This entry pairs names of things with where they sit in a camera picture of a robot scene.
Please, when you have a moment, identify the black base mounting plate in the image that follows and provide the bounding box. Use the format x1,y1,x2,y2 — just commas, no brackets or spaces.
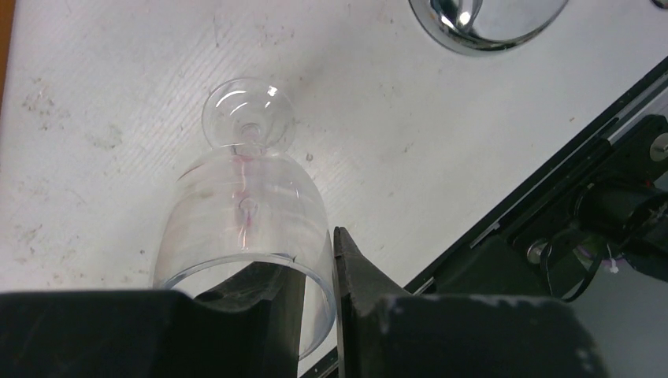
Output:
307,61,667,377

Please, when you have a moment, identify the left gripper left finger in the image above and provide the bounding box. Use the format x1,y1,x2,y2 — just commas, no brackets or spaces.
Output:
1,262,306,377

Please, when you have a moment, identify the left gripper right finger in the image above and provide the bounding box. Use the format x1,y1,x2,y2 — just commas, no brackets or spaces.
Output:
332,227,608,377

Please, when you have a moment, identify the clear glass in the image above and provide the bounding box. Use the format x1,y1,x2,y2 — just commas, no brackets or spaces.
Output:
152,78,336,358

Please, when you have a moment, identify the chrome wire glass rack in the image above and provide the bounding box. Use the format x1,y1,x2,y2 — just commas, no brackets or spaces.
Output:
409,0,568,56

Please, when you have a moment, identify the gold wire glass rack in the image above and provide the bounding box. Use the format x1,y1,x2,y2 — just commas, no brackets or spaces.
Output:
0,0,17,102

